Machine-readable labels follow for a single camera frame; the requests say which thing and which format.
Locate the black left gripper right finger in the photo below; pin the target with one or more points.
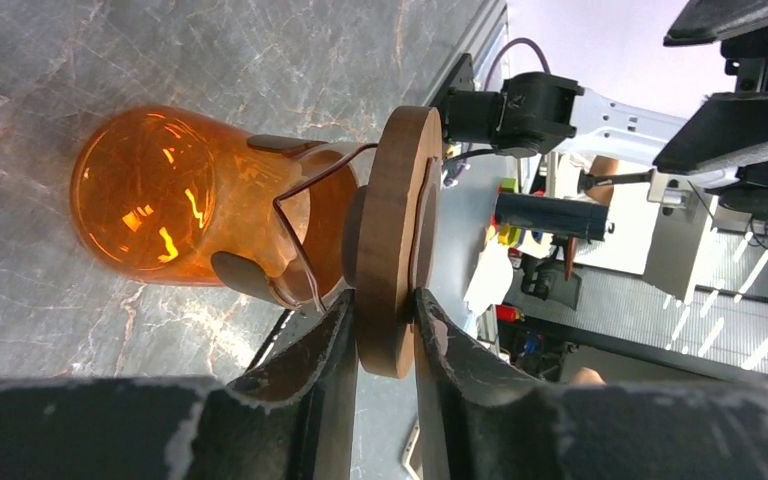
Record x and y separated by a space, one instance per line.
481 418

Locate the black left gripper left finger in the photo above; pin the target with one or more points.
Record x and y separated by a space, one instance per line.
290 418

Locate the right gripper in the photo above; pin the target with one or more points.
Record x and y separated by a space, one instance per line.
730 129

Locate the orange glass carafe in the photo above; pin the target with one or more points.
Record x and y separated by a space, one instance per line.
168 196

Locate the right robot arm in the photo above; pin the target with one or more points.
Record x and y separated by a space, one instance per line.
537 112

